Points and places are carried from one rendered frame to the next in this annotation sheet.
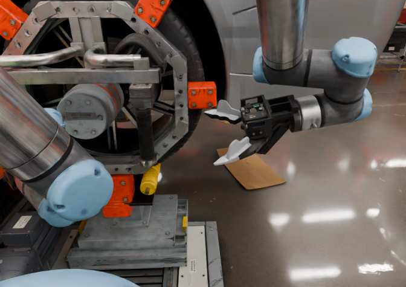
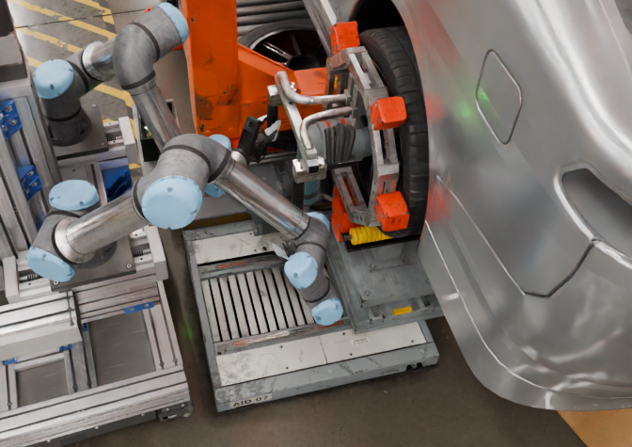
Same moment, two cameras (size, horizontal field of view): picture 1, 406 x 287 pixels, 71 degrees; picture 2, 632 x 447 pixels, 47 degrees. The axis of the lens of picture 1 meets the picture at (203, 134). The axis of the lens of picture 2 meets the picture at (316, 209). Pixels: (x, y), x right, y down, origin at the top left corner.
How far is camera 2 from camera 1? 1.85 m
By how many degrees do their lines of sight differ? 61
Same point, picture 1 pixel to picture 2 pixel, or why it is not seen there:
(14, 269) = not seen: hidden behind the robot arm
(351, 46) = (296, 260)
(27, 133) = not seen: hidden behind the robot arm
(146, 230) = (365, 272)
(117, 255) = (335, 262)
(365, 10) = (507, 302)
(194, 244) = (390, 336)
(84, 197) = not seen: hidden behind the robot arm
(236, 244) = (424, 393)
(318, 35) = (474, 274)
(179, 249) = (365, 317)
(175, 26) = (407, 139)
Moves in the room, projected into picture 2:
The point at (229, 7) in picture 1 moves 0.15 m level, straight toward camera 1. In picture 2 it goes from (436, 167) to (380, 171)
